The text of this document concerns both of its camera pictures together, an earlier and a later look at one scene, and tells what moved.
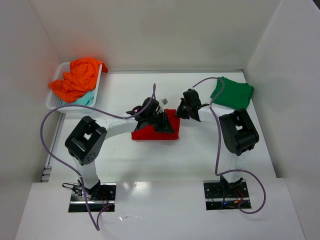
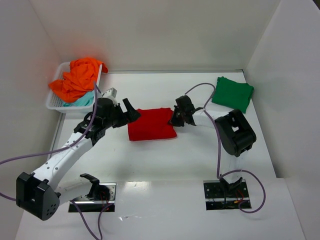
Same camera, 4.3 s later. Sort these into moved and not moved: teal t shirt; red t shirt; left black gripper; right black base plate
Moved: left black gripper
Not moved: red t shirt; right black base plate; teal t shirt
